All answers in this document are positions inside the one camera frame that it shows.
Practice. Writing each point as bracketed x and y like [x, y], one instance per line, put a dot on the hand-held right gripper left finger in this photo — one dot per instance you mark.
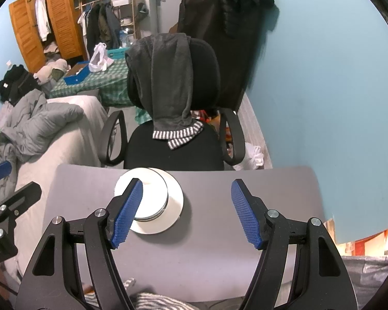
[127, 213]

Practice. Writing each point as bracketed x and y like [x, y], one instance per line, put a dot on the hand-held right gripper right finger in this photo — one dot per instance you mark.
[245, 213]

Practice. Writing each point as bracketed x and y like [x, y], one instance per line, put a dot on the white cloth on floor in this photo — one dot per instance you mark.
[253, 158]

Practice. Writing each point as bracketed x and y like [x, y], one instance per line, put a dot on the grey duvet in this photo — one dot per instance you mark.
[29, 122]

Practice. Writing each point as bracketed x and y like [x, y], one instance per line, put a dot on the red and orange bag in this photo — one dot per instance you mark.
[228, 132]

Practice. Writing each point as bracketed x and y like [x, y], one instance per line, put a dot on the black clothes pile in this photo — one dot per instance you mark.
[14, 82]

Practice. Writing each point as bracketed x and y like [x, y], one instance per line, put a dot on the striped grey cloth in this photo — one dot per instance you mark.
[155, 302]

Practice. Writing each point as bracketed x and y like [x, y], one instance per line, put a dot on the beige clothes pile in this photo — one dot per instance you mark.
[51, 69]

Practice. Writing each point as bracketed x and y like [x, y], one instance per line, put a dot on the blue cardboard box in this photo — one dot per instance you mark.
[76, 76]

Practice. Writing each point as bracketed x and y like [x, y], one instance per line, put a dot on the green checkered tablecloth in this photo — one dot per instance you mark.
[103, 84]

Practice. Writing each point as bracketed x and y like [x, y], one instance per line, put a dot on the orange printed box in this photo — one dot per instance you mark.
[375, 239]

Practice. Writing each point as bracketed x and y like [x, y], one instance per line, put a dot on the grey tarp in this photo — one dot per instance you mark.
[365, 277]

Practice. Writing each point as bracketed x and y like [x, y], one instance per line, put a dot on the grey hoodie with striped cuffs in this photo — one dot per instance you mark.
[168, 80]

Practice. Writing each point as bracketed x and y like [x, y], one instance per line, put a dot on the black office chair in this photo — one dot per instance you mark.
[207, 71]

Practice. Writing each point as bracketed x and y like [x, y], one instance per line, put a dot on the white plastic bag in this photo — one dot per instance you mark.
[98, 58]

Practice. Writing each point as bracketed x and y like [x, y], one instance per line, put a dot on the white hanging shirt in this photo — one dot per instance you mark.
[42, 19]

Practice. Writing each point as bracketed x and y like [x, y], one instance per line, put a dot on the blue plastic crate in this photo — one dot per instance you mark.
[118, 52]

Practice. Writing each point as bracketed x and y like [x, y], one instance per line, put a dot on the orange wooden wardrobe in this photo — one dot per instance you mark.
[64, 16]

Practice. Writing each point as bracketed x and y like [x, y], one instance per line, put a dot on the rack of dark hanging clothes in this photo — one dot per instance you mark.
[100, 22]

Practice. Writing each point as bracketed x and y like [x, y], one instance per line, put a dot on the dark hanging coats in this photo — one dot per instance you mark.
[220, 22]

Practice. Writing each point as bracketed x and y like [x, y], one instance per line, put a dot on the shelf unit with white boxes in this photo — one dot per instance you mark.
[123, 0]

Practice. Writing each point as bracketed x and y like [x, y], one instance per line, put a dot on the grey door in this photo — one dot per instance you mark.
[155, 3]

